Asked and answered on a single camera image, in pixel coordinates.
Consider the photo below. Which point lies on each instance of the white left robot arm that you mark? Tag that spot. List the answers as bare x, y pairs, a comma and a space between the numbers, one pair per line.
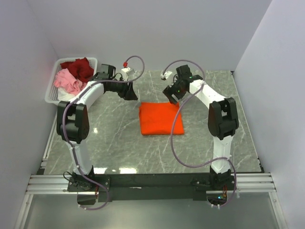
73, 122

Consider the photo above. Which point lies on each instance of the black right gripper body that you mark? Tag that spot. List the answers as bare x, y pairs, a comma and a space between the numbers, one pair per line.
177, 89

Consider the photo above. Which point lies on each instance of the aluminium rail frame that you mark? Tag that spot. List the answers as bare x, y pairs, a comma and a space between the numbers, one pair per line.
118, 150

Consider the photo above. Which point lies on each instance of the pink t shirt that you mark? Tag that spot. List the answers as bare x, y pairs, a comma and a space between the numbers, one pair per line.
65, 80

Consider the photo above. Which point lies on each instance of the orange t shirt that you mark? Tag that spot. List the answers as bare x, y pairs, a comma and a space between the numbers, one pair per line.
157, 118

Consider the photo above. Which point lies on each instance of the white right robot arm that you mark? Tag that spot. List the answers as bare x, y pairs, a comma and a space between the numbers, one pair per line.
222, 119

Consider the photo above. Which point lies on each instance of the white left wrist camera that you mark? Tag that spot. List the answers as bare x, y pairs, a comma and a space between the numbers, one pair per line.
126, 72

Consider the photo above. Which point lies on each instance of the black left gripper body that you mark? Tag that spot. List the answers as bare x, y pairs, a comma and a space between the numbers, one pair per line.
121, 89

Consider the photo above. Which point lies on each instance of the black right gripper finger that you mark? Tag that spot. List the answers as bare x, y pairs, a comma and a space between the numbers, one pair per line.
169, 94
175, 100

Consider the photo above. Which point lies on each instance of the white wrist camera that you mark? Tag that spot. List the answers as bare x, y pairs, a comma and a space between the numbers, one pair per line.
126, 72
166, 75

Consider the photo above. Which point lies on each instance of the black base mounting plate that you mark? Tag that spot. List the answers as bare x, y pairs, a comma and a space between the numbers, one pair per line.
152, 188

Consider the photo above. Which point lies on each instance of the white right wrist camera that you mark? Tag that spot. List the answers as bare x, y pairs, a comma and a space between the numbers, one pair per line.
166, 75

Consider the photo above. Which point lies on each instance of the dark red t shirt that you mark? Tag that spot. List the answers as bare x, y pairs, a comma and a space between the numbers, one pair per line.
80, 69

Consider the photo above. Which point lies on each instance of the white plastic basket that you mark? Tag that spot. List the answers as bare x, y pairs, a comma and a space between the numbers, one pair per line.
51, 95

